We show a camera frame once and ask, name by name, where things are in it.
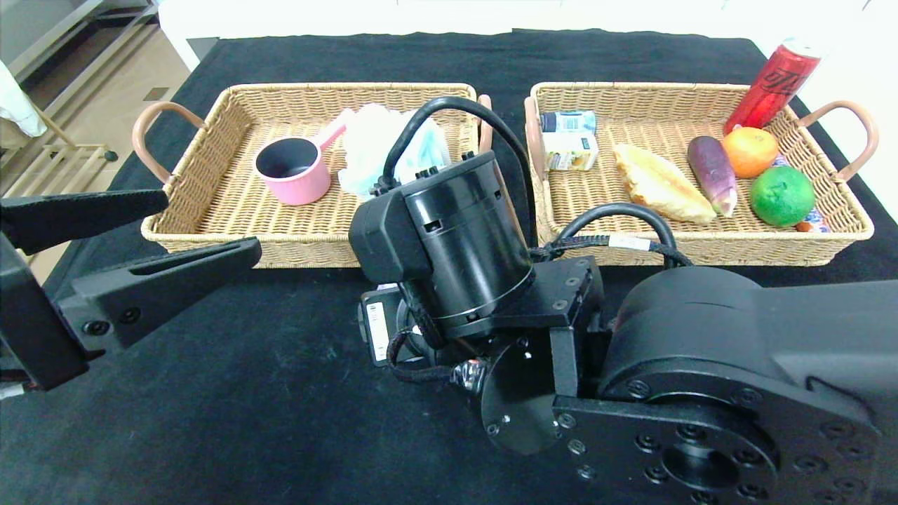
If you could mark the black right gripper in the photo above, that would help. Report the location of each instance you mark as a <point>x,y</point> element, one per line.
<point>377,327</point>

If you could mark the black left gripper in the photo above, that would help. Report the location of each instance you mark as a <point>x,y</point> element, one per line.
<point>31,330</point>

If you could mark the pink saucepan with dark inside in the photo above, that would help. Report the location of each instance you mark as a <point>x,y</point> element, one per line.
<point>298,186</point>

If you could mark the light blue mesh bath loofah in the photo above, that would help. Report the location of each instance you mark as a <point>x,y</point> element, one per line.
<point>368,147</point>

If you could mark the golden striped croissant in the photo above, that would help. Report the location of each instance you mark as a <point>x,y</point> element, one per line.
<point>663,186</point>

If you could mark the purple eggplant with green stem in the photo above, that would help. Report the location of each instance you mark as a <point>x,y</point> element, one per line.
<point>712,172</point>

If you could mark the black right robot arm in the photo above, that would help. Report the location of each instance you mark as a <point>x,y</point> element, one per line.
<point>701,351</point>

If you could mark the wooden rack on castors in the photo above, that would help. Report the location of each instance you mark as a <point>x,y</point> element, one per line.
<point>77,148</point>

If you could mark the black table cloth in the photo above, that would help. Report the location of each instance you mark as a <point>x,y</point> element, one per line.
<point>245,421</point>

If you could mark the white hanging cloth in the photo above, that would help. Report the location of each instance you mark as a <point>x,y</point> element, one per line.
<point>17,105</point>

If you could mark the white furniture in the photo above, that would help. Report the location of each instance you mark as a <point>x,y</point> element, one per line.
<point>196,21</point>

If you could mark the white yellow juice box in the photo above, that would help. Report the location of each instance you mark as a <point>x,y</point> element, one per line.
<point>570,152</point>

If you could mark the dark blue drink carton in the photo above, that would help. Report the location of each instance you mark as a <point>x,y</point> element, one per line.
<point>568,122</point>

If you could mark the orange fruit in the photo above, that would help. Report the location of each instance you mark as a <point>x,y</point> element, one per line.
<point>752,152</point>

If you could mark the green round citrus fruit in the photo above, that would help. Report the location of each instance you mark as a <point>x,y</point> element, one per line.
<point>782,196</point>

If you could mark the colourful snack packet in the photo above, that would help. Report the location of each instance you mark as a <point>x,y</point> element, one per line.
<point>814,224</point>

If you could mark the red soda can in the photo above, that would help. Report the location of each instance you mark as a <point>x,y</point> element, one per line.
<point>772,84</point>

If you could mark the grey metal shelf frame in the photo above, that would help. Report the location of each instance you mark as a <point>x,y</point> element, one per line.
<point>63,35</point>

